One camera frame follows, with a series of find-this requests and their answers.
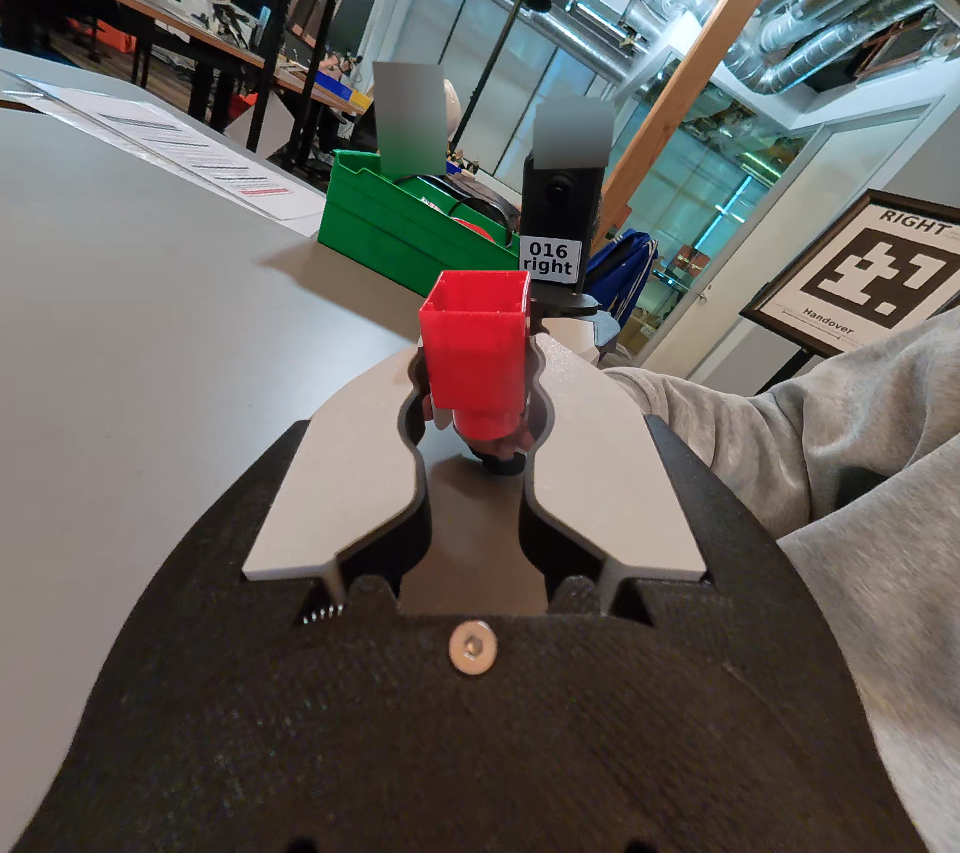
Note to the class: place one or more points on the wooden support post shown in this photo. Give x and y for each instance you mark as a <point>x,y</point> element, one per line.
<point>712,43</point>

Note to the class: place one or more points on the blue fabric bag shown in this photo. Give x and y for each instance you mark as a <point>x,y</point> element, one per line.
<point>630,283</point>

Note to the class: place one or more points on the red round object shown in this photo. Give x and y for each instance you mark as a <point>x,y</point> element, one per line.
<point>476,232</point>

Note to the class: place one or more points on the printed paper sheet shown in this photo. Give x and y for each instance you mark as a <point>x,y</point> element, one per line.
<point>187,148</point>

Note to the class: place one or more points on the framed marker sign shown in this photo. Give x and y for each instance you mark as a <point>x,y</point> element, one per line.
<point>870,275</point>

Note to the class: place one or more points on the long wooden worktable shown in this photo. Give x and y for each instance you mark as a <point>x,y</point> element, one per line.
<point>150,13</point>

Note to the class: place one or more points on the green plastic bin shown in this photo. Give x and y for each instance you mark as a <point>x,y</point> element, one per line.
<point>360,230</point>

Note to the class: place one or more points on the grey zip hoodie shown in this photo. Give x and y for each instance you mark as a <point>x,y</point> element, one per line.
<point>900,643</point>

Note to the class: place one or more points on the red toy block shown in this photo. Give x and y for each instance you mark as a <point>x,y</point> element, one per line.
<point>472,358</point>

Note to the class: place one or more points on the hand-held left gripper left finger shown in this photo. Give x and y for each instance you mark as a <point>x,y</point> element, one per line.
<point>345,470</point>

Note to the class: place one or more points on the black computer monitor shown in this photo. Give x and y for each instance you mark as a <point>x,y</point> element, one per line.
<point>352,17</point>

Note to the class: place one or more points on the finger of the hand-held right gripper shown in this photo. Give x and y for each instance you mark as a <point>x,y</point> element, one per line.
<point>566,335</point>
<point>439,418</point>

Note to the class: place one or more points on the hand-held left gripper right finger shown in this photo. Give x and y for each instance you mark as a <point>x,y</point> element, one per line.
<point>607,470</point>

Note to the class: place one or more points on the silver ventilation duct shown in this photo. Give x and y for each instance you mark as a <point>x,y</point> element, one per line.
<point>840,35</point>

